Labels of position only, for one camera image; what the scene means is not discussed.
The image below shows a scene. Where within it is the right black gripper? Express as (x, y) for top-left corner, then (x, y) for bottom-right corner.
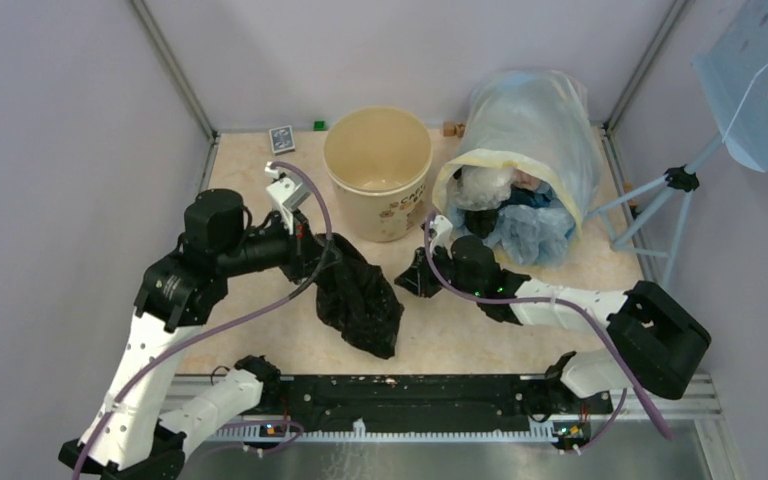
(395, 241), (482, 298)

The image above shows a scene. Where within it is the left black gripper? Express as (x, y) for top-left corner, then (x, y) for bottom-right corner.
(222, 204), (344, 282)

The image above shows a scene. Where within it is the black trash bag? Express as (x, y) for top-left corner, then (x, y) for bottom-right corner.
(315, 234), (404, 359)
(464, 209), (502, 240)

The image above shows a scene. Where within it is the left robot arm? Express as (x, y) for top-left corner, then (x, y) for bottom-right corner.
(59, 179), (325, 479)

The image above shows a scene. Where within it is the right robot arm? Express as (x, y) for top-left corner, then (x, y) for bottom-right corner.
(395, 236), (712, 412)

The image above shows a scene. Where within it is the beige round trash bin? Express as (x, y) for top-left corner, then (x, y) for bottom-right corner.
(323, 106), (433, 242)

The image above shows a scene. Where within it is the white clear plastic bag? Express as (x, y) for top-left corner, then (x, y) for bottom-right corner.
(451, 166), (516, 211)

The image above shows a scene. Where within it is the blue plastic bag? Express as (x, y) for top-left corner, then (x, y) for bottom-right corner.
(487, 187), (576, 267)

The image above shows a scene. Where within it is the small wooden block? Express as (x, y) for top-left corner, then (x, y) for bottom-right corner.
(442, 121), (466, 138)

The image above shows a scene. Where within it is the large translucent plastic bag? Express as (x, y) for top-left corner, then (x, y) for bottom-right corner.
(432, 71), (603, 251)

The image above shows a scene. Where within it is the blue tripod stand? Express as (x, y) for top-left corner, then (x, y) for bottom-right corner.
(587, 134), (723, 290)

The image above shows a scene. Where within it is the blue perforated lamp panel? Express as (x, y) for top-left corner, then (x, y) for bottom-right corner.
(693, 0), (768, 173)

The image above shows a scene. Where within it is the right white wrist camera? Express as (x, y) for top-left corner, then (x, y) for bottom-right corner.
(424, 213), (453, 254)

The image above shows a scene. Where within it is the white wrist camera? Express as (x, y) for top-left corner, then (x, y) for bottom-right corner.
(424, 213), (453, 254)
(265, 162), (311, 235)

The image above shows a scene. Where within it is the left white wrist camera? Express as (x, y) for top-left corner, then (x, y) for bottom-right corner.
(265, 162), (311, 235)

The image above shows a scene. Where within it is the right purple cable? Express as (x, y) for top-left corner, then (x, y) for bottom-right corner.
(422, 211), (677, 458)

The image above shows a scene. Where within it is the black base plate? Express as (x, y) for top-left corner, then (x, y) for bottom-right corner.
(242, 374), (613, 433)

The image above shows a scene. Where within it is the white toothed cable rail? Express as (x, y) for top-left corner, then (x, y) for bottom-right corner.
(208, 420), (558, 445)

